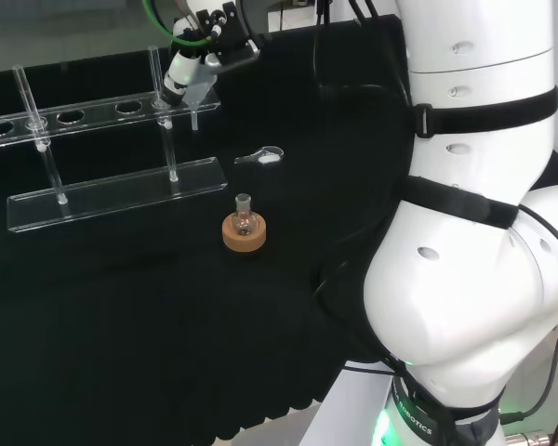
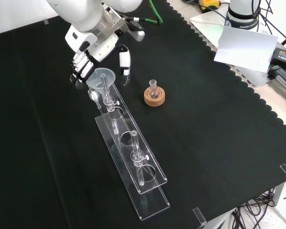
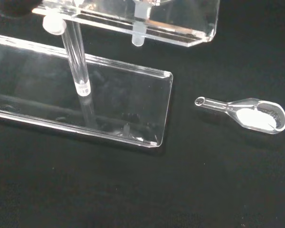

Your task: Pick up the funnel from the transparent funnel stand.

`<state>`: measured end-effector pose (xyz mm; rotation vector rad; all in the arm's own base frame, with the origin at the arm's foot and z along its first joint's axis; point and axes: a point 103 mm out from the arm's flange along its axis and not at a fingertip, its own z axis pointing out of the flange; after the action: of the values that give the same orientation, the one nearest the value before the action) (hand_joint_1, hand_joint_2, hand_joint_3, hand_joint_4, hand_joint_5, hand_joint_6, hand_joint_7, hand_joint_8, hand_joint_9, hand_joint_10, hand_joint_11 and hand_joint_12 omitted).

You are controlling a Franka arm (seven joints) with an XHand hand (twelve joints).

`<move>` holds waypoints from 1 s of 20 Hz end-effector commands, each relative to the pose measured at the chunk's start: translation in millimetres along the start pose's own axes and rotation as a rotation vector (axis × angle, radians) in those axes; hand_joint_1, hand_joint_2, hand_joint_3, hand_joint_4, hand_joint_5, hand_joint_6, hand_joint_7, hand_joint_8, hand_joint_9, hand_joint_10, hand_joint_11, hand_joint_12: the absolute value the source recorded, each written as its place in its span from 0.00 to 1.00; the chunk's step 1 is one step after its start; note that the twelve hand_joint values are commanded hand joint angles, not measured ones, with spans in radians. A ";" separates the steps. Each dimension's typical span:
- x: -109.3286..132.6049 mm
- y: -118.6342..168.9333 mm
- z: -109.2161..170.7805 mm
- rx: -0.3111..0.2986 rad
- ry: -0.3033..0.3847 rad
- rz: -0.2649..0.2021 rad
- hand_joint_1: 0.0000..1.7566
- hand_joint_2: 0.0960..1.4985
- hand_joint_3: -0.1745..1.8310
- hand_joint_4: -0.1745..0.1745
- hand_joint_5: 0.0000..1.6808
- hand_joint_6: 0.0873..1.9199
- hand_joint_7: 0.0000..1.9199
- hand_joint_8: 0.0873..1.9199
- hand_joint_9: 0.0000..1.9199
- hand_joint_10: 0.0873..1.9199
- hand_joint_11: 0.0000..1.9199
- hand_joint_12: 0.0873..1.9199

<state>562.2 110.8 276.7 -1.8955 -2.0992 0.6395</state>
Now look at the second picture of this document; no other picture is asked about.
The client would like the white sheet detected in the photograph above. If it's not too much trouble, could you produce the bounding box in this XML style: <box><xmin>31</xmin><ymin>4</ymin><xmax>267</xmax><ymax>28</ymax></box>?
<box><xmin>214</xmin><ymin>25</ymin><xmax>279</xmax><ymax>73</ymax></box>

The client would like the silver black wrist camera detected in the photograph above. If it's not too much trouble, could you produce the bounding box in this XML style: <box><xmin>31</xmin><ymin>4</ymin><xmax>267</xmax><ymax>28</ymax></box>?
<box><xmin>121</xmin><ymin>16</ymin><xmax>146</xmax><ymax>42</ymax></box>

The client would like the translucent plastic funnel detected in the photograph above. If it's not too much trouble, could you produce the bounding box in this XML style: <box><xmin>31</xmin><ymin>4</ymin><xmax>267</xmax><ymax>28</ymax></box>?
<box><xmin>85</xmin><ymin>68</ymin><xmax>116</xmax><ymax>110</ymax></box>

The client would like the black power box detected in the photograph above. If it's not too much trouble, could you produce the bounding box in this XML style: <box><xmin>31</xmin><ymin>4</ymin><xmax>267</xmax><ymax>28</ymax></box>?
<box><xmin>270</xmin><ymin>47</ymin><xmax>286</xmax><ymax>72</ymax></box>

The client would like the grey clamp tool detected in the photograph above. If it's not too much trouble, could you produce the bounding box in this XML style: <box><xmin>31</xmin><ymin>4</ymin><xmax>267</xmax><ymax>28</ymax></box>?
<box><xmin>268</xmin><ymin>65</ymin><xmax>286</xmax><ymax>92</ymax></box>

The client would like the black bench cloth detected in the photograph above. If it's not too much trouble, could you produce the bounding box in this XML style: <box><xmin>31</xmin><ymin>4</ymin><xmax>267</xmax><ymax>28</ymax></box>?
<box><xmin>0</xmin><ymin>0</ymin><xmax>286</xmax><ymax>229</ymax></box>

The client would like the green cable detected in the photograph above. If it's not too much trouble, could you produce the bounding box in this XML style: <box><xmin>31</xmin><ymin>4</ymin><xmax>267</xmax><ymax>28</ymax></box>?
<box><xmin>133</xmin><ymin>0</ymin><xmax>164</xmax><ymax>26</ymax></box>

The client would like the small glass round-bottom flask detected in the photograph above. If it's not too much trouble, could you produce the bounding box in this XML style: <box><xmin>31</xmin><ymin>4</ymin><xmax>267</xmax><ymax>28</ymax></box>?
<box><xmin>148</xmin><ymin>79</ymin><xmax>161</xmax><ymax>100</ymax></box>

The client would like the clear acrylic funnel stand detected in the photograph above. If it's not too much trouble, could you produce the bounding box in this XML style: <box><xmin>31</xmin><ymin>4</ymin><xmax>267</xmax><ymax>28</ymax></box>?
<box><xmin>89</xmin><ymin>73</ymin><xmax>171</xmax><ymax>221</ymax></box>

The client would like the yellow stop button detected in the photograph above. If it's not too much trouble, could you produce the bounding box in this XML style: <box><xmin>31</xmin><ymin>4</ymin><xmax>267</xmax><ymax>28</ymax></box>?
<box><xmin>199</xmin><ymin>0</ymin><xmax>222</xmax><ymax>11</ymax></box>

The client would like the black floor cable bundle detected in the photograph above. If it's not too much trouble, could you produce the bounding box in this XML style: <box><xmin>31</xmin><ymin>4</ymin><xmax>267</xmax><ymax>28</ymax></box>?
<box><xmin>228</xmin><ymin>188</ymin><xmax>277</xmax><ymax>229</ymax></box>

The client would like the pale base board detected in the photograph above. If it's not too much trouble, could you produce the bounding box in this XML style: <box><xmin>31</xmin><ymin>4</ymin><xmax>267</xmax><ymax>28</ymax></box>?
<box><xmin>189</xmin><ymin>10</ymin><xmax>275</xmax><ymax>88</ymax></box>

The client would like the small glass weighing funnel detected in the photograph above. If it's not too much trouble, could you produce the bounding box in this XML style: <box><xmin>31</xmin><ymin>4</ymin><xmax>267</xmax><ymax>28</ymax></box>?
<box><xmin>120</xmin><ymin>74</ymin><xmax>132</xmax><ymax>86</ymax></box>

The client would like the cork ring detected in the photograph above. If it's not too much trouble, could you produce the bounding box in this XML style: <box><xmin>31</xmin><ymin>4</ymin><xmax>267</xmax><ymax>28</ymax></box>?
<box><xmin>143</xmin><ymin>87</ymin><xmax>166</xmax><ymax>107</ymax></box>

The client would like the white table leg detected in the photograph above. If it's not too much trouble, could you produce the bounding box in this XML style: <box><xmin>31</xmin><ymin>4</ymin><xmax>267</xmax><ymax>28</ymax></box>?
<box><xmin>273</xmin><ymin>181</ymin><xmax>286</xmax><ymax>210</ymax></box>

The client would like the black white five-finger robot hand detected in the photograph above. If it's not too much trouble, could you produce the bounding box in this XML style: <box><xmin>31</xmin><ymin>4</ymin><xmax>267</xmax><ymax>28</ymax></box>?
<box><xmin>64</xmin><ymin>25</ymin><xmax>132</xmax><ymax>89</ymax></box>

